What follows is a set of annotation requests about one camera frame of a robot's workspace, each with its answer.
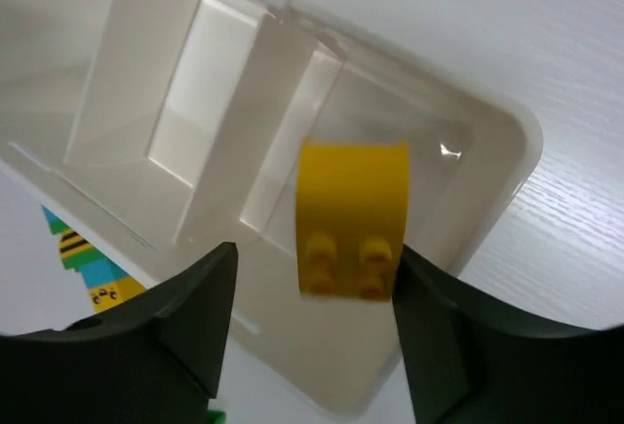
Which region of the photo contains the bee lego stack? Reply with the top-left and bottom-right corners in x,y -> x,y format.
42,207 -> 146,313

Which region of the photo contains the green square lego brick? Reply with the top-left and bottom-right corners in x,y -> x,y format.
206,408 -> 227,424

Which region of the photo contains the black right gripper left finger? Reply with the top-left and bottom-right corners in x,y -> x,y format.
1,242 -> 238,423

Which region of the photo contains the yellow curved lego brick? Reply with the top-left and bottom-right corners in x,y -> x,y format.
294,140 -> 410,302

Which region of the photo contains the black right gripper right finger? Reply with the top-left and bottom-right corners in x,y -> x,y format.
392,247 -> 623,423

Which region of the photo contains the white divided container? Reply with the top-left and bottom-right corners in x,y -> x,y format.
1,0 -> 543,418

